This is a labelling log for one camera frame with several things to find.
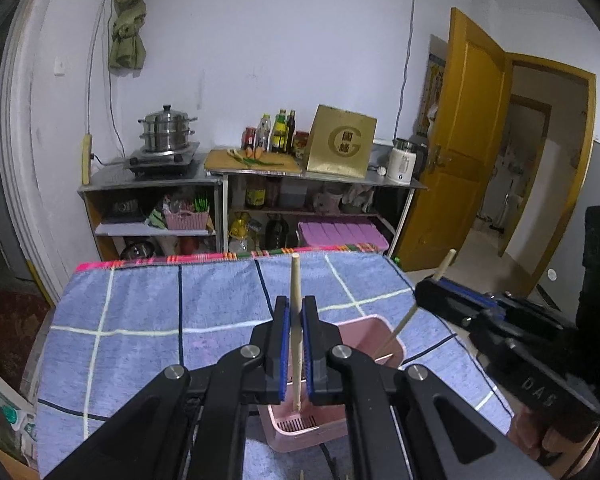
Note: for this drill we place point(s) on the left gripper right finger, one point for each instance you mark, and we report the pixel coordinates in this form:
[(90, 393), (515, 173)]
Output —
[(313, 344)]

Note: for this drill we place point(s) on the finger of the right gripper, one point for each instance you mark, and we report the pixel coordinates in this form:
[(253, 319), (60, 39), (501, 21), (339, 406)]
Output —
[(456, 303)]

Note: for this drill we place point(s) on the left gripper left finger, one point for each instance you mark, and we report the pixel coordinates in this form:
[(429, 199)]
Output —
[(277, 352)]

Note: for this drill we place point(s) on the wooden chopstick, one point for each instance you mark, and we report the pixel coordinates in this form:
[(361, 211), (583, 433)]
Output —
[(296, 331), (437, 276)]

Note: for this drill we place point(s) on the metal kitchen shelf right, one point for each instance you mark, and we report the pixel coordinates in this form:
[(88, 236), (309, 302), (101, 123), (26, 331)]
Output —
[(309, 195)]

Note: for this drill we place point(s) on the metal kitchen shelf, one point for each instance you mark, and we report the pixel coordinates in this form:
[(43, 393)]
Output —
[(309, 195), (122, 208)]

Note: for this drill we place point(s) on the metal kitchen shelf left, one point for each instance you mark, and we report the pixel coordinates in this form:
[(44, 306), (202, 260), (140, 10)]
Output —
[(122, 208)]

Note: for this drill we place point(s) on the person's right hand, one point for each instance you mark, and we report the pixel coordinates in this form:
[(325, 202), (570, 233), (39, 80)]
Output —
[(543, 443)]

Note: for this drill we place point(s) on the pink plastic utensil basket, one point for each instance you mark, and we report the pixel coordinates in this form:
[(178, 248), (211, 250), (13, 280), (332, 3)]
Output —
[(289, 431)]

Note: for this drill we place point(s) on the pink storage box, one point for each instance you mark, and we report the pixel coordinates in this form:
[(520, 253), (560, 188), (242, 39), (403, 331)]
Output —
[(337, 232)]

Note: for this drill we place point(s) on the blue checkered table cloth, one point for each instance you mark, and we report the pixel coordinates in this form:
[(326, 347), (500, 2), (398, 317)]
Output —
[(115, 329)]

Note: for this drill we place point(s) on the pink small basket on shelf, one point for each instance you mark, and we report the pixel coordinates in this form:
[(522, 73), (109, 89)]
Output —
[(186, 220)]

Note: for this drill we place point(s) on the white electric kettle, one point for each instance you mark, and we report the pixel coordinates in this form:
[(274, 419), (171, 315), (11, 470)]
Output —
[(405, 161)]

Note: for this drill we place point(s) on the golden gift box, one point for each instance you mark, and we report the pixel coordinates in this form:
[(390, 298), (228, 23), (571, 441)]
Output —
[(339, 142)]

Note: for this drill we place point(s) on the wooden cutting board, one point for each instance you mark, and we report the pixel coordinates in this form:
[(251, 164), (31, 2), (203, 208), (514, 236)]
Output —
[(228, 159)]

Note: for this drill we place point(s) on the green oil bottle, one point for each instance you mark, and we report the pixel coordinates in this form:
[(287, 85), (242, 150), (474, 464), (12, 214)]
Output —
[(279, 133)]

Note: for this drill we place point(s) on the yellow wooden door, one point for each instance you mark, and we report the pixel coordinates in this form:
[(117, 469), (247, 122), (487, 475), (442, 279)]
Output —
[(462, 147)]

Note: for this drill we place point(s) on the dark soy sauce bottle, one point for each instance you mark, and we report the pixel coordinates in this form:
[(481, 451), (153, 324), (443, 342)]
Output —
[(291, 129)]

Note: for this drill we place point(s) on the black induction cooker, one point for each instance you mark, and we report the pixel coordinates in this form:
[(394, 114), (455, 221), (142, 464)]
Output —
[(160, 164)]

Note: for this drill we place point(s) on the stainless steel steamer pot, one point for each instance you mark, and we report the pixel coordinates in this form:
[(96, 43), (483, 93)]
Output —
[(167, 130)]

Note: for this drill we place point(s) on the white power strip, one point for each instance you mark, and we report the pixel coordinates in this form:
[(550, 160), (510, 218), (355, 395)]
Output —
[(86, 159)]

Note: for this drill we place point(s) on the green hanging cloth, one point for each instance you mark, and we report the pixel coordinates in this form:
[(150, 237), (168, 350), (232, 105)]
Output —
[(127, 51)]

